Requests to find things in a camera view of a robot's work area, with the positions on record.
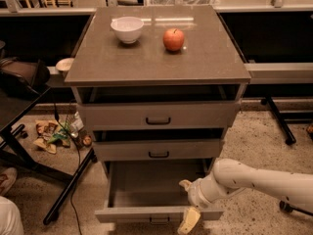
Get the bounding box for black power cable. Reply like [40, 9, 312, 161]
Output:
[48, 91, 84, 235]

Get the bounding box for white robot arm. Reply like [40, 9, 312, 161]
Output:
[178, 159, 313, 235]

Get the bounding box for grey top drawer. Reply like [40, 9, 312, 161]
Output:
[77, 100, 241, 130]

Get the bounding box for white bowl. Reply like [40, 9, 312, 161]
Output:
[111, 17, 144, 44]

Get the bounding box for black chair caster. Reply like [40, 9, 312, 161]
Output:
[279, 201, 313, 216]

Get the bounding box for grey drawer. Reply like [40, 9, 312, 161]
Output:
[77, 100, 241, 130]
[95, 159, 211, 224]
[93, 128, 224, 161]

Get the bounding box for grey bottom drawer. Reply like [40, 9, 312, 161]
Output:
[95, 159, 211, 224]

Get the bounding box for black desk with legs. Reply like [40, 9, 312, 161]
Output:
[0, 85, 98, 226]

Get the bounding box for red apple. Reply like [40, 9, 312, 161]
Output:
[163, 28, 185, 51]

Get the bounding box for white shoe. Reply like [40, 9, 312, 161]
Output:
[0, 167, 18, 196]

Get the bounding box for grey drawer cabinet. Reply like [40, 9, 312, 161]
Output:
[64, 5, 252, 168]

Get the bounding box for black stand leg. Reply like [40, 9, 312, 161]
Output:
[259, 95, 313, 146]

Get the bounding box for black bag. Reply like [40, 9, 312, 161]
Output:
[0, 57, 50, 96]

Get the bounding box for grey middle drawer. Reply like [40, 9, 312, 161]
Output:
[93, 128, 224, 161]

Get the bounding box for small bowl behind cabinet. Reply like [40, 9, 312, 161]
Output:
[56, 58, 74, 72]

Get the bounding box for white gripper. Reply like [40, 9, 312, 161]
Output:
[177, 174, 243, 235]

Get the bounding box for snack wrappers pile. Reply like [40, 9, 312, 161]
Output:
[33, 113, 92, 154]

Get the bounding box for white trouser leg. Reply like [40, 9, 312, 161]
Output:
[0, 197, 24, 235]

